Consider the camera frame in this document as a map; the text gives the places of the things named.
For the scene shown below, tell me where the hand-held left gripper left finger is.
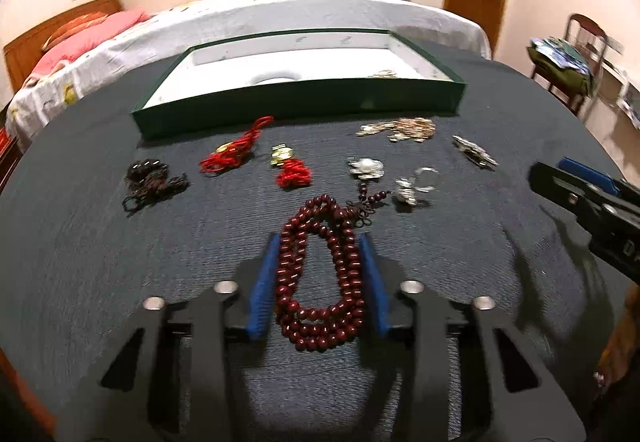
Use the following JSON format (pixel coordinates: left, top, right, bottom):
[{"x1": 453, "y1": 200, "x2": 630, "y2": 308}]
[{"x1": 55, "y1": 232, "x2": 283, "y2": 442}]

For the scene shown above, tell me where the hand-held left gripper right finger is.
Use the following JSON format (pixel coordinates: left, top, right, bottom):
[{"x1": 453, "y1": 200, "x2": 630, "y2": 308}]
[{"x1": 360, "y1": 232, "x2": 587, "y2": 442}]

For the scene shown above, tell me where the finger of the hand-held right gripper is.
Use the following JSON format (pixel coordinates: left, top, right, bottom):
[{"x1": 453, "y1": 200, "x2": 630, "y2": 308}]
[
  {"x1": 528, "y1": 161, "x2": 623, "y2": 235},
  {"x1": 556, "y1": 156, "x2": 626, "y2": 197}
]

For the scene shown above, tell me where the dark red bead necklace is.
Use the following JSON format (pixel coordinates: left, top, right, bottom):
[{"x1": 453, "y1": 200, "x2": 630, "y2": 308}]
[{"x1": 274, "y1": 189, "x2": 392, "y2": 353}]

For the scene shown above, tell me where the silver leaf brooch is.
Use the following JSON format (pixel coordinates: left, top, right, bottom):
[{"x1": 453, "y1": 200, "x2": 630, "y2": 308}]
[{"x1": 452, "y1": 135, "x2": 499, "y2": 169}]

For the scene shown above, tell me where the silver ring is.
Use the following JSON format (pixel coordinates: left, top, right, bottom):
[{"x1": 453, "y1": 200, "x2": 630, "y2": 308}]
[{"x1": 394, "y1": 166, "x2": 442, "y2": 210}]

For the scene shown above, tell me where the pearl flower brooch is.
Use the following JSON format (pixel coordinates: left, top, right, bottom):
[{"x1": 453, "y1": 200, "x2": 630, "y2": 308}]
[{"x1": 348, "y1": 157, "x2": 385, "y2": 181}]

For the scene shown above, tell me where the gold and red pendant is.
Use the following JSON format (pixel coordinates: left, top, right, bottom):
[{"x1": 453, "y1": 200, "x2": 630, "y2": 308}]
[{"x1": 270, "y1": 144, "x2": 313, "y2": 190}]

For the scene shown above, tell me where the black bead bracelet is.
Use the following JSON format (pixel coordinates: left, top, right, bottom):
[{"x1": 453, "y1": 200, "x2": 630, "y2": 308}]
[{"x1": 121, "y1": 159, "x2": 190, "y2": 217}]

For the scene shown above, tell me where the gold chain pile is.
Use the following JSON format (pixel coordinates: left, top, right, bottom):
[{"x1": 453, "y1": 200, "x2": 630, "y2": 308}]
[{"x1": 356, "y1": 117, "x2": 437, "y2": 143}]

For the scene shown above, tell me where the green jewelry box tray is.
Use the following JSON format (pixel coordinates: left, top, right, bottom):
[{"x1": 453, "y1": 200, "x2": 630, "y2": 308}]
[{"x1": 131, "y1": 28, "x2": 467, "y2": 141}]

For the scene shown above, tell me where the white jade bangle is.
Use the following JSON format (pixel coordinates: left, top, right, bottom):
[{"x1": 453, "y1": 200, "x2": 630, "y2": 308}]
[{"x1": 251, "y1": 71, "x2": 300, "y2": 85}]

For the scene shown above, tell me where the pile of clothes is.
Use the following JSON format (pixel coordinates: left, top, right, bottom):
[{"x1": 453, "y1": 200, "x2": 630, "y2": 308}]
[{"x1": 525, "y1": 37, "x2": 602, "y2": 98}]

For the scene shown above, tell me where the wooden chair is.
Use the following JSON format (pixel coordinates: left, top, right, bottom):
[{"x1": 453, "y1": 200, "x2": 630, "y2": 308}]
[{"x1": 530, "y1": 13, "x2": 609, "y2": 119}]

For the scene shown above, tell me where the dark grey tablecloth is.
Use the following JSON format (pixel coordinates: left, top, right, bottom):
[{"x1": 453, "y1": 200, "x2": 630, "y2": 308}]
[{"x1": 0, "y1": 42, "x2": 640, "y2": 442}]

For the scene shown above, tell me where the bed with patterned sheet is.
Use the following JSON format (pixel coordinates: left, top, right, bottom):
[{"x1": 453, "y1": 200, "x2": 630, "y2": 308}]
[{"x1": 5, "y1": 0, "x2": 493, "y2": 153}]

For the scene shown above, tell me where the pink blanket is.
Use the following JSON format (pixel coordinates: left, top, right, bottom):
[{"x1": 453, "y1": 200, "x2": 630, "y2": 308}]
[{"x1": 27, "y1": 9, "x2": 152, "y2": 78}]

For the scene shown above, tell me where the orange cushion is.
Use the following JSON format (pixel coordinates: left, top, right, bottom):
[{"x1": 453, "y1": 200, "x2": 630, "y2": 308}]
[{"x1": 42, "y1": 12, "x2": 119, "y2": 54}]

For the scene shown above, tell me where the wooden headboard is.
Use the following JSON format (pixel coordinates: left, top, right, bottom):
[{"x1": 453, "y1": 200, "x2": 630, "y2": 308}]
[{"x1": 2, "y1": 0, "x2": 123, "y2": 94}]

